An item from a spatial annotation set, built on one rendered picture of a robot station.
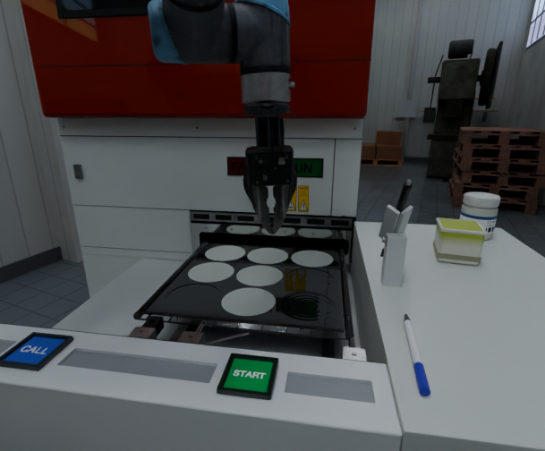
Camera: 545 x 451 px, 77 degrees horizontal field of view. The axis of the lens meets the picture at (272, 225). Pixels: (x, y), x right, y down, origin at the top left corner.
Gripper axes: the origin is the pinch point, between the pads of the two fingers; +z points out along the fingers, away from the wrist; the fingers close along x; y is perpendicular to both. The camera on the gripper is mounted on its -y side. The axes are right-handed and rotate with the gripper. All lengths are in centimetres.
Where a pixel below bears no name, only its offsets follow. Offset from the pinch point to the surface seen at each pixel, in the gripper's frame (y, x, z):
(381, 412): 32.4, 9.4, 8.9
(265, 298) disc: 0.5, -1.9, 14.2
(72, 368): 25.7, -23.2, 7.5
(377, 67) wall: -907, 297, -129
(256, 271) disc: -11.0, -3.8, 14.0
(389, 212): 7.5, 18.1, -3.6
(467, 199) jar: -14.4, 43.1, 0.5
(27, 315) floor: -137, -158, 96
